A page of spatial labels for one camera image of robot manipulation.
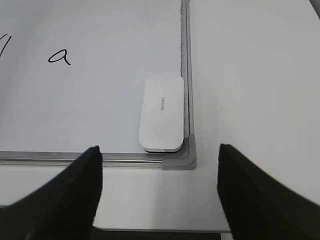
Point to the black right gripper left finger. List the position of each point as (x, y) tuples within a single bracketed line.
[(62, 209)]

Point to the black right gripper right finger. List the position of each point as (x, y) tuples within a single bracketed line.
[(257, 206)]

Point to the white whiteboard eraser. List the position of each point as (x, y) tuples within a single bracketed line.
[(162, 115)]

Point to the whiteboard with grey frame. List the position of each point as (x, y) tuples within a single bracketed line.
[(73, 75)]

